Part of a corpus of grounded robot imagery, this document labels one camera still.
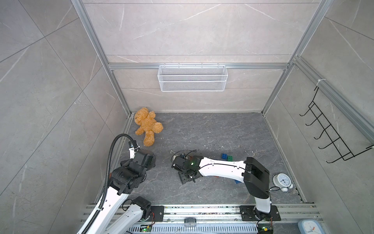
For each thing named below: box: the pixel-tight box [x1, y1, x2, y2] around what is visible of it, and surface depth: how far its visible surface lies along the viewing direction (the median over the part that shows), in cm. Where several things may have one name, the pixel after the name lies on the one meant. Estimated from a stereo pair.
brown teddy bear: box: [134, 107, 164, 147], surface depth 105 cm
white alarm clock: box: [272, 173, 294, 192], surface depth 82 cm
